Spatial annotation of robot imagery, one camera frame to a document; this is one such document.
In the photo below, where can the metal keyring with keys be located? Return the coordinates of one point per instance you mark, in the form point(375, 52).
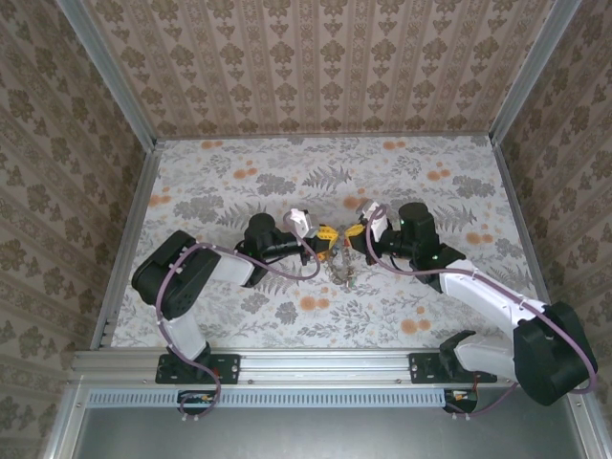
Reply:
point(340, 272)

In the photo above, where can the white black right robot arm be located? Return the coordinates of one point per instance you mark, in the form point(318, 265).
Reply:
point(483, 291)

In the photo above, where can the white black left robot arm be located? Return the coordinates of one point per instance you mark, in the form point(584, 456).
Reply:
point(234, 268)

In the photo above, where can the floral patterned table cover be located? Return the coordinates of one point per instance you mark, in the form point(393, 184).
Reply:
point(373, 311)

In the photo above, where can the grey metal sheet panel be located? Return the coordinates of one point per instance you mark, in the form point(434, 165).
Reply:
point(311, 435)

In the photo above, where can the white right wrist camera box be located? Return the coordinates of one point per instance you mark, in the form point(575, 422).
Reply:
point(373, 215)

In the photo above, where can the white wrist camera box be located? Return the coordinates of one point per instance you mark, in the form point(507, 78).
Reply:
point(373, 215)
point(299, 221)

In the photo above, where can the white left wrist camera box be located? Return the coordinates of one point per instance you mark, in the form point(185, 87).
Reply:
point(299, 221)

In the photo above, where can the thin aluminium table edge rail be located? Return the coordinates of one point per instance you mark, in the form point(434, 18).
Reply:
point(325, 137)

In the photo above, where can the aluminium side rail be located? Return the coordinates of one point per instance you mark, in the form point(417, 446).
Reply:
point(143, 191)
point(510, 191)

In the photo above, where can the aluminium extrusion rail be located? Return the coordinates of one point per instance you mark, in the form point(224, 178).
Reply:
point(325, 365)

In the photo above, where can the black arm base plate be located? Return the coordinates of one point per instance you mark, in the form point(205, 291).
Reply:
point(421, 368)
point(229, 368)

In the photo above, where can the aluminium frame post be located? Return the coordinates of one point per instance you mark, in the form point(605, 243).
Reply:
point(535, 72)
point(110, 76)

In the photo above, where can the aluminium lower frame bar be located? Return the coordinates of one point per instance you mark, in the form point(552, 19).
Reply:
point(67, 421)
point(585, 425)

